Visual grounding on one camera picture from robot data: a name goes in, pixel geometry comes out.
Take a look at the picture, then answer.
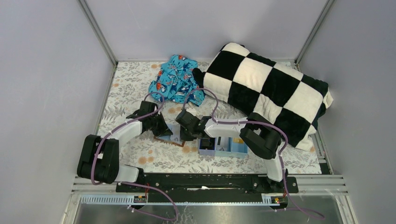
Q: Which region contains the brown leather card holder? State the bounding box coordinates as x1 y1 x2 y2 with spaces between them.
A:
154 123 185 147

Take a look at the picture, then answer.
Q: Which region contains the white VIP credit card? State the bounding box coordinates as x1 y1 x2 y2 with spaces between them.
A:
170 124 182 144

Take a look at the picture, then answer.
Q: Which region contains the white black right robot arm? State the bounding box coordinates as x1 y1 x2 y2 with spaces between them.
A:
175 109 288 193

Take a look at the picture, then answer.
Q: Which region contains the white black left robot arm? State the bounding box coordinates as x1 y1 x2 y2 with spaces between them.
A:
77 101 173 185

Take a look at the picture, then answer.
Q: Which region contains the white black card in organizer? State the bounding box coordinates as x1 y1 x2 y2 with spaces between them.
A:
217 137 229 150

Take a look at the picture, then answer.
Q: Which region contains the yellow card in organizer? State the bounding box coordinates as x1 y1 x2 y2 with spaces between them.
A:
233 138 244 144

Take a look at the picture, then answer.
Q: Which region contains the floral patterned table mat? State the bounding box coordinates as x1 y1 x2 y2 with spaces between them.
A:
98 62 322 174

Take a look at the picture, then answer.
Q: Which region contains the black item in organizer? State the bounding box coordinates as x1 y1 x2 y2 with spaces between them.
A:
199 138 215 150

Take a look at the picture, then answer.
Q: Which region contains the blue three-compartment organizer box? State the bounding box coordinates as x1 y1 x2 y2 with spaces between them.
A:
198 137 249 158

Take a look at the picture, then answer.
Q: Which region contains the blue shark print cloth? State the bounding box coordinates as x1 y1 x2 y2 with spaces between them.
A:
148 55 205 106

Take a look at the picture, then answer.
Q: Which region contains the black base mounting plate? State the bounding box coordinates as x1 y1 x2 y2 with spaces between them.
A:
116 173 299 203

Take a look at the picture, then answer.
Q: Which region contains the black white checkered pillow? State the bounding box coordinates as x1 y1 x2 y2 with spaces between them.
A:
192 42 333 151

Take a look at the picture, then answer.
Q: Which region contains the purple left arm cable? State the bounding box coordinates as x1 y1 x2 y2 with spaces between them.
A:
90 91 180 222

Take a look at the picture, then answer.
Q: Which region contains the aluminium frame rail front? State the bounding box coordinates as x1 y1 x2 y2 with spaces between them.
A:
63 173 357 224

